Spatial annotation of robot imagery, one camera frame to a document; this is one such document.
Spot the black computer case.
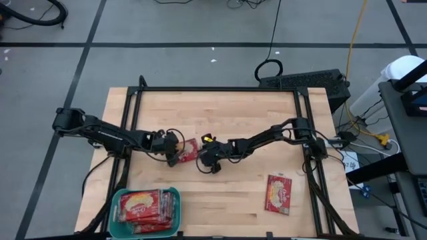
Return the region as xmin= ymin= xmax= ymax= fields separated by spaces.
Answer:
xmin=259 ymin=68 xmax=352 ymax=113

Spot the yellow extension cable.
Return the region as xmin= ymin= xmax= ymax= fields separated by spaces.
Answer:
xmin=343 ymin=0 xmax=391 ymax=147

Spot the white paper sheet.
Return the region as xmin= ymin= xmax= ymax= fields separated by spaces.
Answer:
xmin=340 ymin=151 xmax=360 ymax=183

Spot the black looped cable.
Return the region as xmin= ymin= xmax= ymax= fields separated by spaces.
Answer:
xmin=254 ymin=0 xmax=284 ymax=83

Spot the thick black hose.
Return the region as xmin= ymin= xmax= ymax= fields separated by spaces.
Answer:
xmin=0 ymin=0 xmax=69 ymax=30

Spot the grey desk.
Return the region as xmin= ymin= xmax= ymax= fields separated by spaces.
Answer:
xmin=378 ymin=79 xmax=427 ymax=240

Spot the black aluminium table frame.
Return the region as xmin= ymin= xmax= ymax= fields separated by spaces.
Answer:
xmin=78 ymin=75 xmax=360 ymax=240

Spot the white bin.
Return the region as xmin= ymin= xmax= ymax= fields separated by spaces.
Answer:
xmin=348 ymin=55 xmax=426 ymax=126

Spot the black desk crossbar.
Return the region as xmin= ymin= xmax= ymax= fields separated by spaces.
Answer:
xmin=346 ymin=152 xmax=410 ymax=185

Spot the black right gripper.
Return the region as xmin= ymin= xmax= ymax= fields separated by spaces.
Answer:
xmin=196 ymin=133 xmax=231 ymax=175

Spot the white power strip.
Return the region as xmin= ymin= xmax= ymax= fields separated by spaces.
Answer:
xmin=325 ymin=138 xmax=354 ymax=149

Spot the black keyboard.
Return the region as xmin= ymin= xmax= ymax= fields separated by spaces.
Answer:
xmin=415 ymin=176 xmax=427 ymax=217

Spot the teal plastic basket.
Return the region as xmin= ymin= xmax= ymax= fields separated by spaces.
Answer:
xmin=107 ymin=186 xmax=182 ymax=240

